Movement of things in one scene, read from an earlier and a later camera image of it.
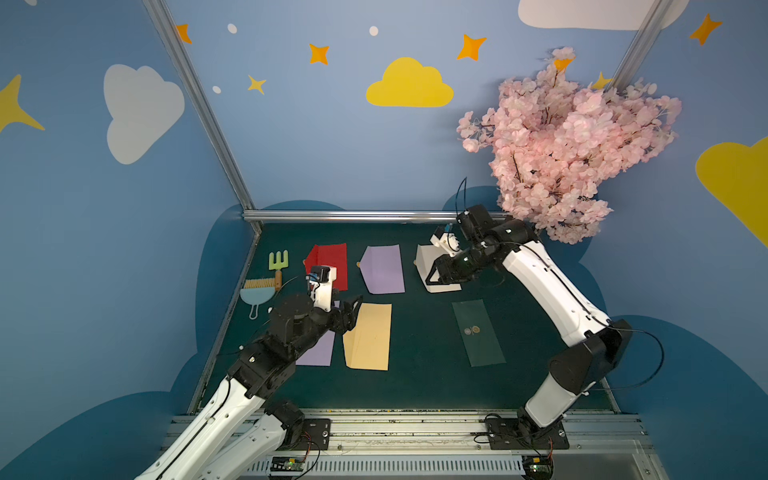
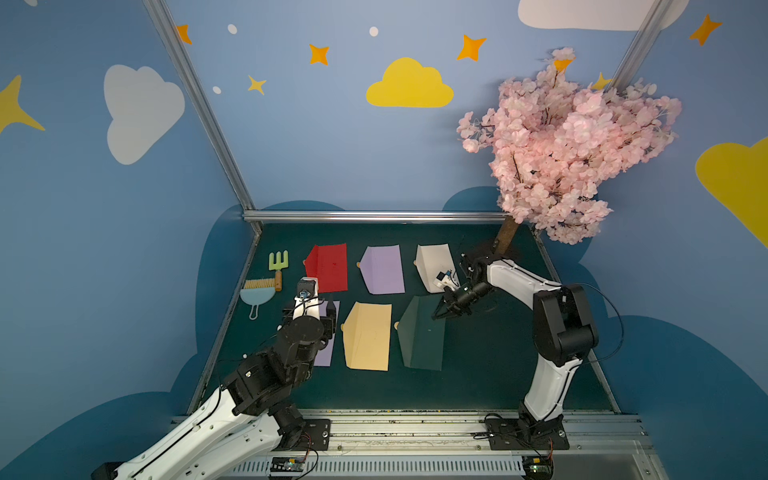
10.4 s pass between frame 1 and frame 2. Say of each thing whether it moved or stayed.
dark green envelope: moved
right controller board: stayed
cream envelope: stayed
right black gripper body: moved
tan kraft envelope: stayed
